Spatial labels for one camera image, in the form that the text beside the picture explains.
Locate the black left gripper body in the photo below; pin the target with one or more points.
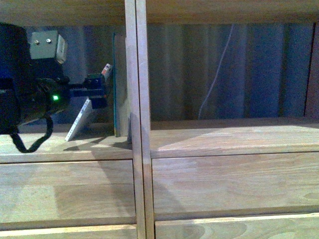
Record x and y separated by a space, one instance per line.
42 89

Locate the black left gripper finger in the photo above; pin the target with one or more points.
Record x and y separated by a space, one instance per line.
93 87

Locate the white illustrated paperback book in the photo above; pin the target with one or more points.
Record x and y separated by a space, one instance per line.
83 115

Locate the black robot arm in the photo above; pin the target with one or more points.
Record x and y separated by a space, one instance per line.
14 52

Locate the teal upright book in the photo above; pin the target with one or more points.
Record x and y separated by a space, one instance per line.
115 85

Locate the thin green-spined book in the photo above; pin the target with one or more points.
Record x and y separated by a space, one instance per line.
129 132

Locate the dark blue curtain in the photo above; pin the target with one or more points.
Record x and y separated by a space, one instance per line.
227 72

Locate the light wooden bookshelf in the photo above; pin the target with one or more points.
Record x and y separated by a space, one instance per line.
241 178

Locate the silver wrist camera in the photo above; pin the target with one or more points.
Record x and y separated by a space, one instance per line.
48 45

